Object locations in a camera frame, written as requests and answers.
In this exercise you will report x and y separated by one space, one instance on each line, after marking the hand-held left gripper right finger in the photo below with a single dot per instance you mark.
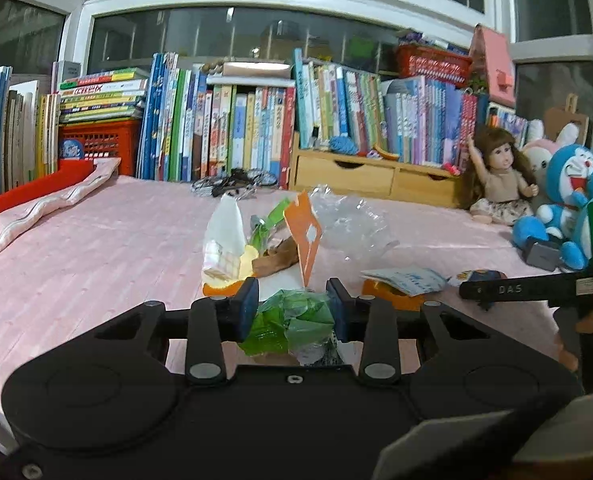
338 310

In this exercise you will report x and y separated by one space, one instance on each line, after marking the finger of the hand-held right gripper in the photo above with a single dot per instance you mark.
516 290

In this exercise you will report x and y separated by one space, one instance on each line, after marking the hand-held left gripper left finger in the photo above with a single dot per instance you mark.
247 310

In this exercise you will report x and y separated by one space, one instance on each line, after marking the green plastic wrapper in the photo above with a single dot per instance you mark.
291 320

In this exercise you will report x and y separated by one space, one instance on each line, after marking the white and blue packet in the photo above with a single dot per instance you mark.
406 280

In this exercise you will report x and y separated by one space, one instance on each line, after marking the person's right hand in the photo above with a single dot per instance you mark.
592 321

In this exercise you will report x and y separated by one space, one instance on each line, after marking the small blue orange packet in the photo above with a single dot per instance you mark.
478 276

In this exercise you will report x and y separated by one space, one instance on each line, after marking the dark grey small box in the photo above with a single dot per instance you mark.
542 255

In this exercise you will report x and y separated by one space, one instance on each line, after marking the orange plastic piece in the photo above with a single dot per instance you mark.
391 297

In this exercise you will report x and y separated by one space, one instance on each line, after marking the blue cat plush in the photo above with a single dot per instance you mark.
566 180

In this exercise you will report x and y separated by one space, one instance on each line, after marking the white paper carton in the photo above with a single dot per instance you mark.
224 242

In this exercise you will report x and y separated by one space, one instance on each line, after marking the clear plastic bag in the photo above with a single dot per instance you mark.
351 220

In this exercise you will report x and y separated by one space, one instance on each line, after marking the green wrapper strip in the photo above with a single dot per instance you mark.
269 217

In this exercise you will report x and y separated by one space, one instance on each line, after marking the pink rabbit plush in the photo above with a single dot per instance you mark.
538 152

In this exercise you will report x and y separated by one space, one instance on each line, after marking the brown-haired doll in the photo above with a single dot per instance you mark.
501 175

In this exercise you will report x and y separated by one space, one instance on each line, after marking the pink bedsheet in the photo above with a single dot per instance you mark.
126 270

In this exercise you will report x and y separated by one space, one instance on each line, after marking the wooden board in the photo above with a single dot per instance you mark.
566 115

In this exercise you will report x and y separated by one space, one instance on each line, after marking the wooden drawer box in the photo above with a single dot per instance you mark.
366 175

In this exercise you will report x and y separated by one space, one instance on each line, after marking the row of small books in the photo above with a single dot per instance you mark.
508 122

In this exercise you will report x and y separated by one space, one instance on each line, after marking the blue yarn toy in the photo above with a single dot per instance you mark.
343 144

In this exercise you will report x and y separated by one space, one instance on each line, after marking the row of blue green books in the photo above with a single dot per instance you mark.
216 130

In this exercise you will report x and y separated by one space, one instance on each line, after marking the pink toy house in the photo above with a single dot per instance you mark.
493 67

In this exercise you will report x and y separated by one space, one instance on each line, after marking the row of pastel books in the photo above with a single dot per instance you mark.
376 110

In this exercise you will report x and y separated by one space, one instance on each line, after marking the red plastic basket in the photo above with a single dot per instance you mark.
104 142

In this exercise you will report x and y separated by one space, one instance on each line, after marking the pink folded quilt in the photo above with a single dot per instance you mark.
41 205

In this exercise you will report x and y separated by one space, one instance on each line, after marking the brown and white box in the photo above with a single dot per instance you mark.
249 72

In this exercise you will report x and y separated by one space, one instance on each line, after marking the red basket with toys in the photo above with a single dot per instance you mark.
434 62

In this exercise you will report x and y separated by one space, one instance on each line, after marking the flat stack of books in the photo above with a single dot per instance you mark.
101 97

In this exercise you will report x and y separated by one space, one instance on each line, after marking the row of thin pale books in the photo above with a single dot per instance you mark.
31 135

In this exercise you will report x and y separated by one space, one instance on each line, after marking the small white box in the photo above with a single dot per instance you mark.
66 75

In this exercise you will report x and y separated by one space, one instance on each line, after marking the red bed rail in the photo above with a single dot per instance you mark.
36 185

